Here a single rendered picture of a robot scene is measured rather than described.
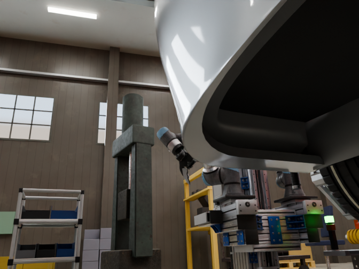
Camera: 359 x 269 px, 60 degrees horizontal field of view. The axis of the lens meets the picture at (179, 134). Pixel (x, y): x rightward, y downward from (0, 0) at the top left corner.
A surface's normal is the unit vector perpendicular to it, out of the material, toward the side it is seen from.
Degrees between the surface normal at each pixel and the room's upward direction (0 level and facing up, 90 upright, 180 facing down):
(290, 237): 90
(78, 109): 90
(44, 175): 90
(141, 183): 89
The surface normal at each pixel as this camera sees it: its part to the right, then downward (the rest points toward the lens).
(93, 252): 0.25, -0.35
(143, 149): 0.50, -0.34
